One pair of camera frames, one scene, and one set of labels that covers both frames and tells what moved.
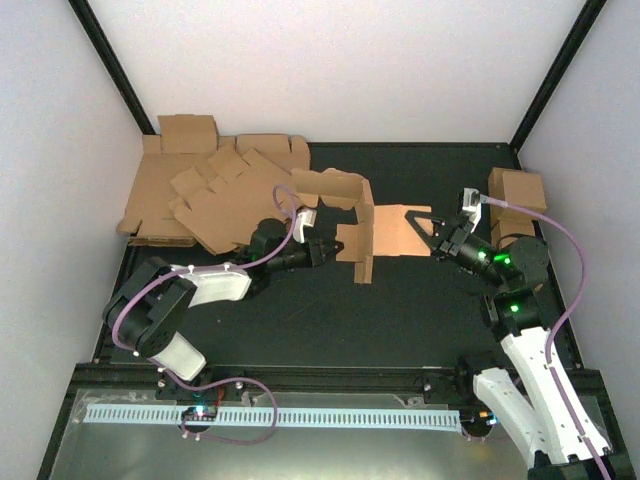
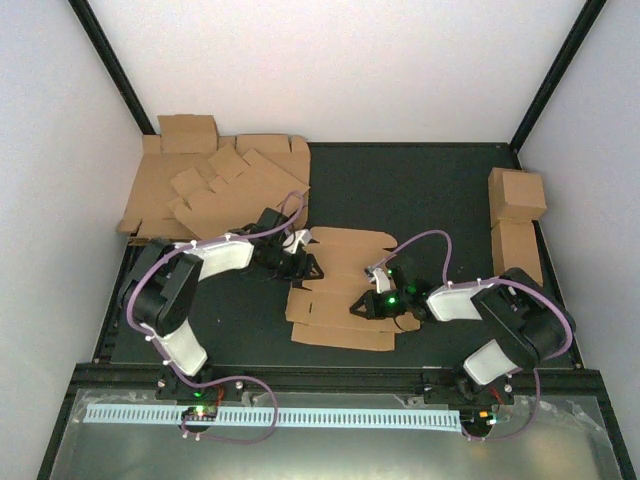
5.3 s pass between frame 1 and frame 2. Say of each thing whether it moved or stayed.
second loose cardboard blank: stayed
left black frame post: stayed
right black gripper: moved
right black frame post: stayed
